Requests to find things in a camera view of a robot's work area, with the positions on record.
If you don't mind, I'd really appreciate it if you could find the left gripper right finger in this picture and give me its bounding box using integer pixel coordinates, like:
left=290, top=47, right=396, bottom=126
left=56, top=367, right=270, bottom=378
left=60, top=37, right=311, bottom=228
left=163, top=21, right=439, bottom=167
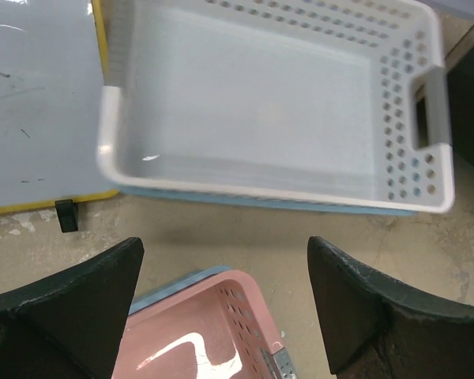
left=307, top=236, right=474, bottom=378

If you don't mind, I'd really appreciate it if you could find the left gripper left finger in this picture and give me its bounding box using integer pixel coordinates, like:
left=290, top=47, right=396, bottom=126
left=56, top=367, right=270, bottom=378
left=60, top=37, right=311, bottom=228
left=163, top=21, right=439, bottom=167
left=0, top=237, right=144, bottom=378

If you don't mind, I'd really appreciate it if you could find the white perforated basket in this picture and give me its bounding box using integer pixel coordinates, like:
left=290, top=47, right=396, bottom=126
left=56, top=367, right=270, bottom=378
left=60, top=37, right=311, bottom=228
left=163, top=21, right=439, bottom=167
left=96, top=1, right=455, bottom=213

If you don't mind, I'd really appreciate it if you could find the large black plastic bin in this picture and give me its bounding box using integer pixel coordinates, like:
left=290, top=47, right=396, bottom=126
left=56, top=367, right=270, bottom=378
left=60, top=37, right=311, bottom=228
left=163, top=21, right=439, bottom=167
left=446, top=25, right=474, bottom=167

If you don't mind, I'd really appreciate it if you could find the black whiteboard clip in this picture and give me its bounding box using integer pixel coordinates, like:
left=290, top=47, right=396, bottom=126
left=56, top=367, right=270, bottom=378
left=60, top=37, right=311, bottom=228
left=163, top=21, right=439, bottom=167
left=55, top=199, right=79, bottom=233

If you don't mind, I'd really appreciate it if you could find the blue basket under pink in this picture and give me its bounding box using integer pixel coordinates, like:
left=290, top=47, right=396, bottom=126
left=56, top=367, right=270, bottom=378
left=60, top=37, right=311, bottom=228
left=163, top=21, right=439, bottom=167
left=128, top=265, right=231, bottom=316

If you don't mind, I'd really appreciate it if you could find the pink perforated basket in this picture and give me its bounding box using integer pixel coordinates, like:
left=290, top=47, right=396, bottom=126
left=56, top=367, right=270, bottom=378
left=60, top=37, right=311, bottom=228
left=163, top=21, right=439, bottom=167
left=112, top=269, right=297, bottom=378

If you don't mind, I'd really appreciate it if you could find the small whiteboard yellow frame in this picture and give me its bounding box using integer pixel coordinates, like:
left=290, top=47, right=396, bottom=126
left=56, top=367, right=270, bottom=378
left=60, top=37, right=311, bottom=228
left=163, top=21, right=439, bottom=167
left=0, top=1, right=115, bottom=214

